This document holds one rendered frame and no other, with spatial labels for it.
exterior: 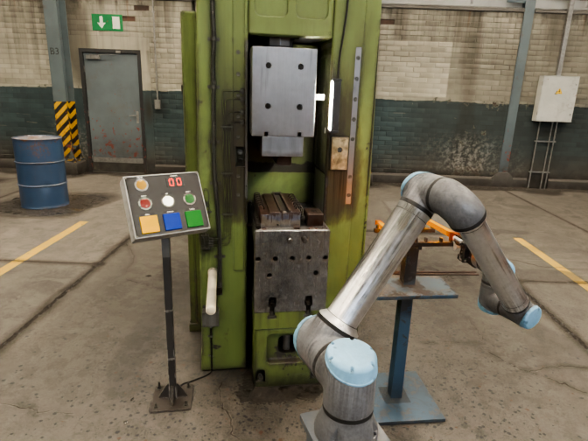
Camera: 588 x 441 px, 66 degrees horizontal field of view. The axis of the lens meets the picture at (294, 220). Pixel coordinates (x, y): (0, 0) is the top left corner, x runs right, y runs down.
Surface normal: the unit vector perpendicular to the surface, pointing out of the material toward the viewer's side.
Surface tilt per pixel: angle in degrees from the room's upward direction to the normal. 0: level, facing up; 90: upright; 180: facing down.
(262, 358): 89
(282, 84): 90
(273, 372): 89
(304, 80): 90
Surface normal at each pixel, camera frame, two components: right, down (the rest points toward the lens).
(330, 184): 0.15, 0.28
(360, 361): 0.07, -0.93
